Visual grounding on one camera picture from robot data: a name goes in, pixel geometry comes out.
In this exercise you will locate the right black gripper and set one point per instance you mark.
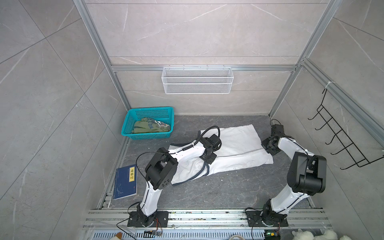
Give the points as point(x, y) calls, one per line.
point(264, 143)

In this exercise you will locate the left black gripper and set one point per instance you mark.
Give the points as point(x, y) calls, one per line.
point(213, 159)

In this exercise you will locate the white tank top navy trim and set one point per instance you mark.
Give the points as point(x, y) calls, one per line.
point(241, 149)

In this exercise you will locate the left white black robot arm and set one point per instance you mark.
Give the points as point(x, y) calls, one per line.
point(163, 166)

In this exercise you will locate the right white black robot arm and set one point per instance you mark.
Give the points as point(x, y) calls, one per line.
point(306, 175)

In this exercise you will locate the green camouflage tank top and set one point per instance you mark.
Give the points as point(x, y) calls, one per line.
point(149, 125)

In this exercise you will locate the teal plastic basket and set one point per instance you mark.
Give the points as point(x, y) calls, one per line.
point(163, 114)

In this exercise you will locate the white plush toy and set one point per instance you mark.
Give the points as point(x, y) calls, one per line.
point(327, 235)

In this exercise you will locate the blue book yellow label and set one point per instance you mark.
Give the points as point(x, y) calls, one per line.
point(125, 184)

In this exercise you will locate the white wire mesh shelf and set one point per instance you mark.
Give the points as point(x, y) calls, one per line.
point(197, 80)

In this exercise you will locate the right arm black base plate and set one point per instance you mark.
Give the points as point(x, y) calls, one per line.
point(261, 219)

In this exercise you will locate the black wire hook rack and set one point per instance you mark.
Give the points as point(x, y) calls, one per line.
point(341, 135)

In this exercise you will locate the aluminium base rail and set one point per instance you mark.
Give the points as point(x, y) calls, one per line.
point(184, 224)

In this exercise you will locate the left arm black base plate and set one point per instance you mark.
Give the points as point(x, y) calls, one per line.
point(147, 219)

